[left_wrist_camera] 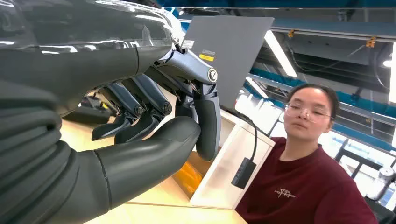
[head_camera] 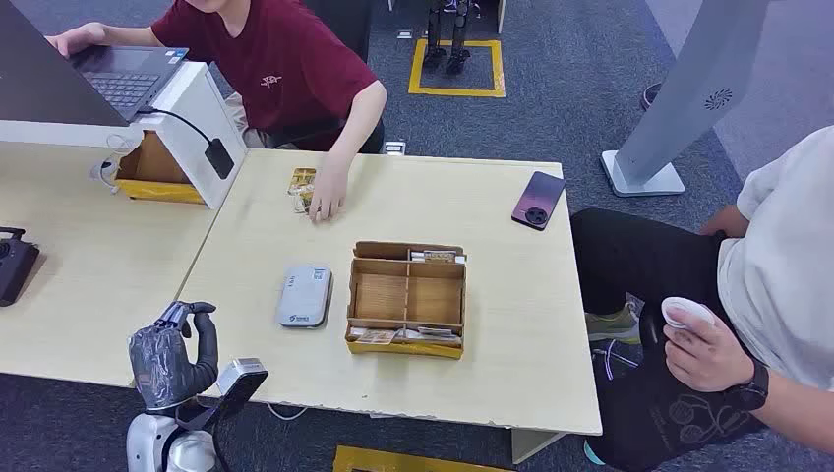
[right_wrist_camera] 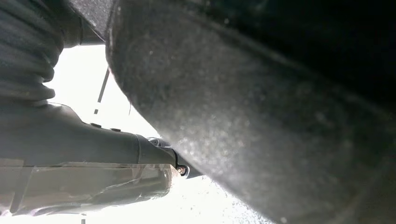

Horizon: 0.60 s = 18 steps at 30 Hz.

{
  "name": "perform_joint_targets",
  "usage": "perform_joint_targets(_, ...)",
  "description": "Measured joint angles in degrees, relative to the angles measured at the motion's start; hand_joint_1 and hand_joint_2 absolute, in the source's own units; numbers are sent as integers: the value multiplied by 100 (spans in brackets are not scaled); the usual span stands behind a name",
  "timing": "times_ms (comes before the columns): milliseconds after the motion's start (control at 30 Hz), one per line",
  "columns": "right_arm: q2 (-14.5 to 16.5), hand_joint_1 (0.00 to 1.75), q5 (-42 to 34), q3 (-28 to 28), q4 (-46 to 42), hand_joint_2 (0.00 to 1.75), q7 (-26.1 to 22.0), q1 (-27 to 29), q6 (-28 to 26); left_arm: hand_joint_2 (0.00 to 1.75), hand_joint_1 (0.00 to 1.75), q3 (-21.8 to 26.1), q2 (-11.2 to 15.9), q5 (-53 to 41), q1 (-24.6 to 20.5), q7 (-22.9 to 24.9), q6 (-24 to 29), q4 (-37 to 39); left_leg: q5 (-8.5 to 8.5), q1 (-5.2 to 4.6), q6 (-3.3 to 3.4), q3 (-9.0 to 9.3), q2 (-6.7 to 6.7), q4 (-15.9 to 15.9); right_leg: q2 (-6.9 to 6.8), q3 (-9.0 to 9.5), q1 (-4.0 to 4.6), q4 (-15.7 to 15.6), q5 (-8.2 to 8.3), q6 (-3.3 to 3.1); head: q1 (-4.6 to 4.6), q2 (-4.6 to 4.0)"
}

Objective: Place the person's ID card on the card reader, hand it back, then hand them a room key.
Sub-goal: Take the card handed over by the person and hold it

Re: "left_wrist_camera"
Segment pale grey background machine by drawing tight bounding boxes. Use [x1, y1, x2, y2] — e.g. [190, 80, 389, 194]
[365, 167, 396, 202]

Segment black power adapter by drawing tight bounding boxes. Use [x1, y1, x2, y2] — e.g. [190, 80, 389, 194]
[231, 157, 257, 190]

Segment cardboard box with yellow tape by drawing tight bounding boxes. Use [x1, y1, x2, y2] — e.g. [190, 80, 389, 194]
[172, 151, 205, 198]

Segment long ceiling light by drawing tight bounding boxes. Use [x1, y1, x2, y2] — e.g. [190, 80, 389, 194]
[263, 30, 298, 78]
[245, 77, 269, 99]
[388, 42, 396, 104]

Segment black controller device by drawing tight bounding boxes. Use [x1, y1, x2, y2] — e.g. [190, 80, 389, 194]
[63, 92, 116, 125]

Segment white desk riser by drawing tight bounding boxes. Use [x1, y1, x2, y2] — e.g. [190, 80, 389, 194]
[189, 109, 276, 211]

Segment black office chair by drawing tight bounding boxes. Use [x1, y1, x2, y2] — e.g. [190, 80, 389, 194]
[364, 196, 396, 224]

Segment grey laptop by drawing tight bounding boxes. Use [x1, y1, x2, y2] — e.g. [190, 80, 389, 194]
[180, 15, 276, 112]

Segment clear eyeglasses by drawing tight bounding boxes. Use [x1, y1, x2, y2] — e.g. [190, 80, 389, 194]
[284, 103, 335, 123]

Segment black adapter cable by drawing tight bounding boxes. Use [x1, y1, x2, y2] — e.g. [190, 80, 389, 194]
[229, 109, 259, 162]

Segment person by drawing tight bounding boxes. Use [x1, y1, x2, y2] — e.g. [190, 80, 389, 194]
[235, 83, 380, 224]

